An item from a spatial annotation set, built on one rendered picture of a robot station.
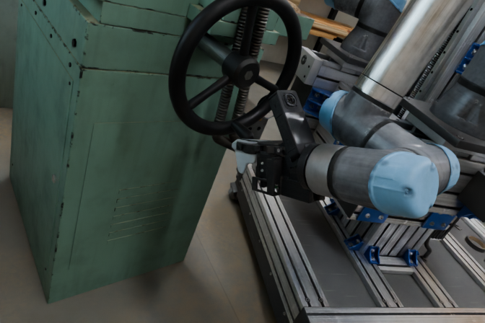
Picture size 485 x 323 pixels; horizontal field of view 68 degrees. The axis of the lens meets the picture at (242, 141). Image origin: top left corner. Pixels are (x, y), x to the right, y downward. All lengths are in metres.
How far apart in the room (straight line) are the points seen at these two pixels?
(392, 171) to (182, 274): 1.00
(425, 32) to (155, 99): 0.55
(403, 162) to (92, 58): 0.56
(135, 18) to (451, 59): 0.84
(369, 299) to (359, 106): 0.83
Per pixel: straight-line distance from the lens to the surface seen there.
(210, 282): 1.34
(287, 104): 0.57
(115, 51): 0.76
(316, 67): 1.24
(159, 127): 0.89
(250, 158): 0.62
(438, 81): 1.17
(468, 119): 0.96
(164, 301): 1.25
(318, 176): 0.50
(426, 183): 0.46
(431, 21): 0.59
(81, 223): 1.00
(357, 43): 1.31
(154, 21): 0.76
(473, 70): 0.96
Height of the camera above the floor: 1.00
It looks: 27 degrees down
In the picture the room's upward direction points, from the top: 22 degrees clockwise
